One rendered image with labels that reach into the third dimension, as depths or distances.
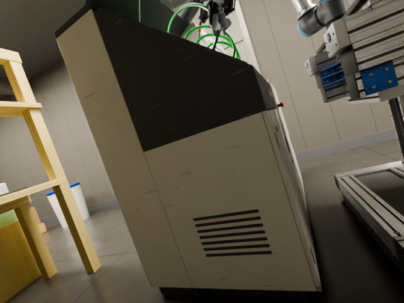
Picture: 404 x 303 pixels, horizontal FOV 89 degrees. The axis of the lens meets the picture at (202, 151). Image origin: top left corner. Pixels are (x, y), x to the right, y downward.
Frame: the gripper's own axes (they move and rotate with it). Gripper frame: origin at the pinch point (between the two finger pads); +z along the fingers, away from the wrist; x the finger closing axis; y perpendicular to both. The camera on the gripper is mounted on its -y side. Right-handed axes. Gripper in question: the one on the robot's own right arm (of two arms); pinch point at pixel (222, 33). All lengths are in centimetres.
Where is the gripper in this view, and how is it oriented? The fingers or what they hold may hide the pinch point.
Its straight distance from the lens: 120.3
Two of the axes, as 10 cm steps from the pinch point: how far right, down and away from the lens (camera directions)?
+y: 8.7, -2.6, -4.2
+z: 3.2, 9.5, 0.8
